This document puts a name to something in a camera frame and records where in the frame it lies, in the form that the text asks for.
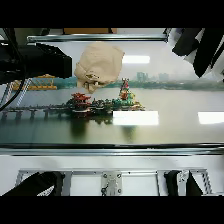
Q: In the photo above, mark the white garment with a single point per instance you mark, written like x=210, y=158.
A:
x=220, y=68

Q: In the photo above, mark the beige garment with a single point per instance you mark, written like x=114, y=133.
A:
x=100, y=63

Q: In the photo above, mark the silver frame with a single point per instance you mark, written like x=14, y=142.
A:
x=111, y=152

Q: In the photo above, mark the black garment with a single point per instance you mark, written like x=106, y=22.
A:
x=186, y=41
x=208, y=53

